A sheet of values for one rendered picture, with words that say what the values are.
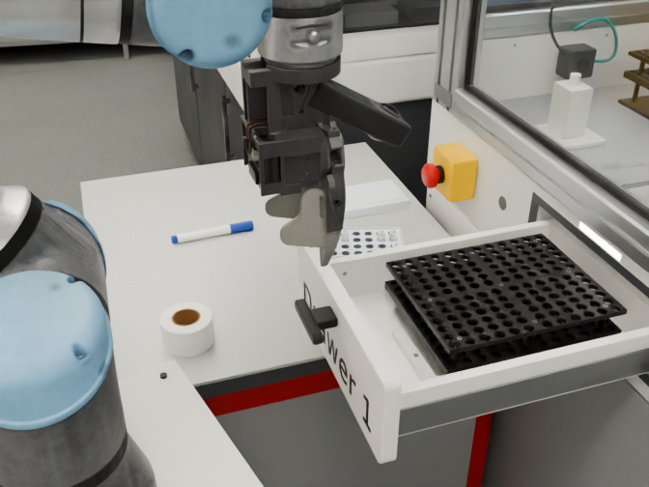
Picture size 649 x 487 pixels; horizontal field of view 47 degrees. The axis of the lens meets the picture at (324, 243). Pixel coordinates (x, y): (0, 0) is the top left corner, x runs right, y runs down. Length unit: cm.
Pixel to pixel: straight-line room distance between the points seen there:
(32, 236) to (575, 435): 76
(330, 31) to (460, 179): 58
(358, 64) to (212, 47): 115
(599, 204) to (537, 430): 40
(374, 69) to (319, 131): 95
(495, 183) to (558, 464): 42
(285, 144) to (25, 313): 26
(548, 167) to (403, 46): 69
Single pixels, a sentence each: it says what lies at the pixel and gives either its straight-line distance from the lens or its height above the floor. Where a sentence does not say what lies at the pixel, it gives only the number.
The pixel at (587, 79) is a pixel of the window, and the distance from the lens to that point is 97.
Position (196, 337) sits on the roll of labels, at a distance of 99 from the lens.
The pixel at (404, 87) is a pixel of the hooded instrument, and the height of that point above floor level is 84.
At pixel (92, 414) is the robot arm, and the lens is 61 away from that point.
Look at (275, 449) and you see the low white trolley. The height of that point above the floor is 59.
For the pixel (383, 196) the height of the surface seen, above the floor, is 78.
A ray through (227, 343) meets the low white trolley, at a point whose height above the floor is 76.
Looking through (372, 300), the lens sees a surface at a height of 84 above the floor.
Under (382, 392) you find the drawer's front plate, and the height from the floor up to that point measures 92.
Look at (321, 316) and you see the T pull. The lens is 82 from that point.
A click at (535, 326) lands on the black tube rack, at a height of 90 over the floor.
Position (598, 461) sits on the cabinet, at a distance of 108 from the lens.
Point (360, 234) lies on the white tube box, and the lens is 118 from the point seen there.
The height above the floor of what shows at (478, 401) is 86.
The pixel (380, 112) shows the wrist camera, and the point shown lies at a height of 114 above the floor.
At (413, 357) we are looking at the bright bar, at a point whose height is 85.
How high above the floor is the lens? 141
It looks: 32 degrees down
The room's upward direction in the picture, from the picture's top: straight up
